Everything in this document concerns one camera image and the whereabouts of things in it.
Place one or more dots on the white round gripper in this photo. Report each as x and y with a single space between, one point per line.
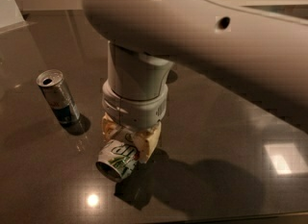
135 112

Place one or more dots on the green white 7up can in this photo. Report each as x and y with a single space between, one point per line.
117 160

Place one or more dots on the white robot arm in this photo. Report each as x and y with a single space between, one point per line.
262 54

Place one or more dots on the silver blue energy drink can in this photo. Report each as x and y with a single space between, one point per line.
57 94

